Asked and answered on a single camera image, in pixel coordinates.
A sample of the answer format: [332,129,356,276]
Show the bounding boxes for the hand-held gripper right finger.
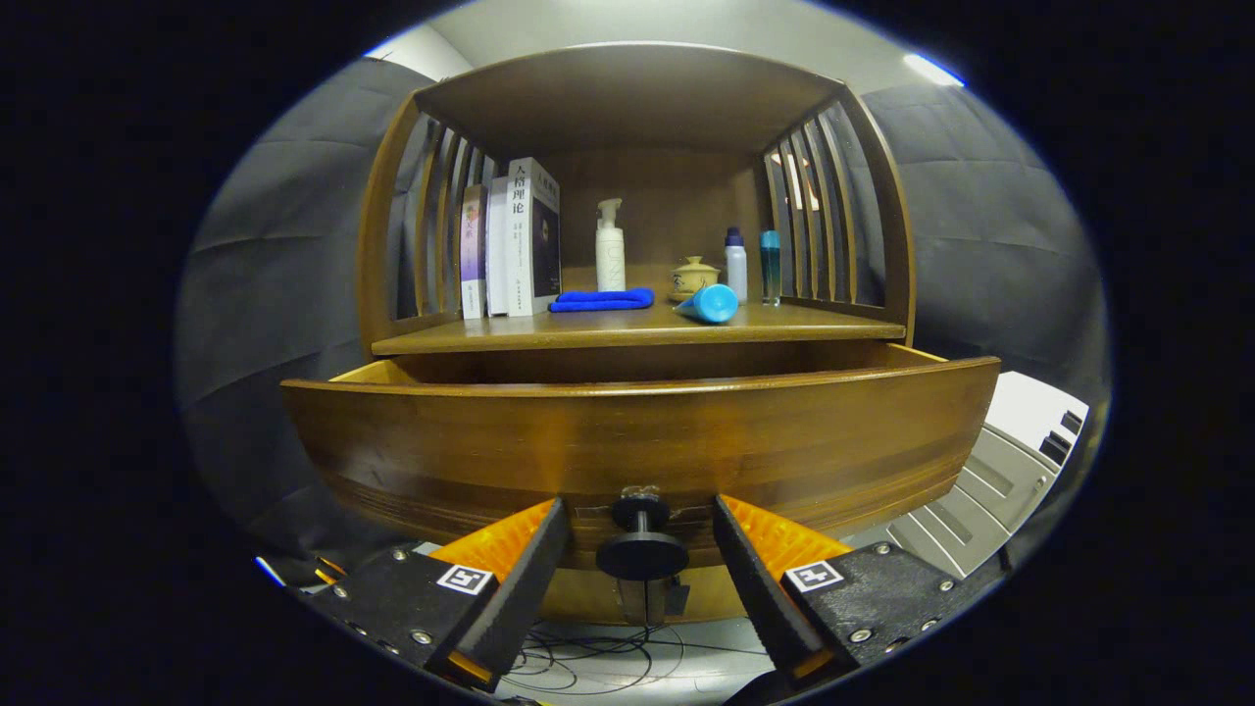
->
[712,494,981,690]

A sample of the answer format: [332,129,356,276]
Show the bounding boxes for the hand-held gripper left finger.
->
[294,496,572,693]

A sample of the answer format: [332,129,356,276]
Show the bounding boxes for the black drawer knob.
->
[595,487,690,581]

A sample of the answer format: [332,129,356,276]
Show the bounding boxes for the brown wooden drawer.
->
[280,341,1002,572]

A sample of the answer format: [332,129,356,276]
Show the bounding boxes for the blue and white tube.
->
[673,283,740,326]

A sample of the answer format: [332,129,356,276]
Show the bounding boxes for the wooden countertop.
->
[371,299,907,357]

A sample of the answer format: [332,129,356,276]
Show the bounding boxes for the brown wooden cabinet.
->
[355,42,918,629]

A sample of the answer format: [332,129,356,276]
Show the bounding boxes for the white plastic storage unit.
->
[851,371,1091,580]

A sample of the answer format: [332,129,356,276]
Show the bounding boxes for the blue folded cloth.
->
[549,287,656,314]

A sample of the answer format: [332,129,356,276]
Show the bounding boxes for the yellow lidded teacup with saucer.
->
[670,256,721,303]

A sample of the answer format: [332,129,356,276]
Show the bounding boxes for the white bottle with blue cap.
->
[725,227,749,304]

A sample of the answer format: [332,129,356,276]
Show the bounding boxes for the purple book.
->
[459,184,490,321]

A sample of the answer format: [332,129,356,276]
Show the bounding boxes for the white pump bottle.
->
[595,198,628,292]

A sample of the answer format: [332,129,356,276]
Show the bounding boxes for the white book with dark portrait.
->
[507,157,563,317]

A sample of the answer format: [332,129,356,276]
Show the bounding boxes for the black floor cables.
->
[505,623,776,699]

